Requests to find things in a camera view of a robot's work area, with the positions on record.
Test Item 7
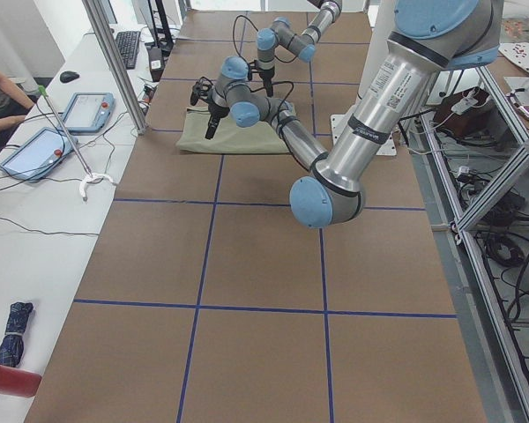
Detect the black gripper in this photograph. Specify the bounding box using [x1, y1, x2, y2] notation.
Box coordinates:
[205, 99, 229, 139]
[260, 68, 275, 97]

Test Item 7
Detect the olive green long-sleeve shirt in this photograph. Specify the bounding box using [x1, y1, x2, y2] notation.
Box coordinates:
[176, 106, 289, 154]

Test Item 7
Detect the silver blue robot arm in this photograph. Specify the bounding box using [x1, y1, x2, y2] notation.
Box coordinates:
[190, 1, 503, 228]
[254, 1, 343, 97]

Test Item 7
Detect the black keyboard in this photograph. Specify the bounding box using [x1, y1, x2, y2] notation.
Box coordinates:
[115, 31, 141, 70]

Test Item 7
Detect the far blue teach pendant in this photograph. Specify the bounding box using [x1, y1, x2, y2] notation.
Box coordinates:
[62, 93, 115, 135]

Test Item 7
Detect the blue teach pendant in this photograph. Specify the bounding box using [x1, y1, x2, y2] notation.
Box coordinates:
[62, 93, 115, 135]
[0, 128, 74, 182]

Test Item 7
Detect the black computer mouse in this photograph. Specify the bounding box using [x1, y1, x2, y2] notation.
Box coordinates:
[59, 70, 80, 84]

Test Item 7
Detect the silver reacher grabber tool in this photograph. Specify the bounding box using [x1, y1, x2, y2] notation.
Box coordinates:
[38, 85, 116, 202]

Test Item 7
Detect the near blue teach pendant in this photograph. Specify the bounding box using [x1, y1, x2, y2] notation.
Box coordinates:
[0, 128, 74, 182]

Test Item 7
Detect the folded navy umbrella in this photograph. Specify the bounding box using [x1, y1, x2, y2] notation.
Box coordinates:
[0, 302, 34, 367]

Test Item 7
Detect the red cylinder bottle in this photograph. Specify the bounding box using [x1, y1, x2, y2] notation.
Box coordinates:
[0, 365, 41, 397]

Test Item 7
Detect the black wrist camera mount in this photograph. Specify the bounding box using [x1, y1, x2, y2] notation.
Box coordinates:
[247, 60, 261, 81]
[190, 77, 213, 106]

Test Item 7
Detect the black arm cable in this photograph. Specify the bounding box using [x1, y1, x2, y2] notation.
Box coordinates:
[232, 14, 265, 58]

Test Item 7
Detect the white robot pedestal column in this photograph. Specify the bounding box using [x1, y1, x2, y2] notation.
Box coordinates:
[329, 0, 427, 158]

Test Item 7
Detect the aluminium frame post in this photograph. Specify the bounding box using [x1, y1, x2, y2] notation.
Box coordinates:
[82, 0, 147, 135]

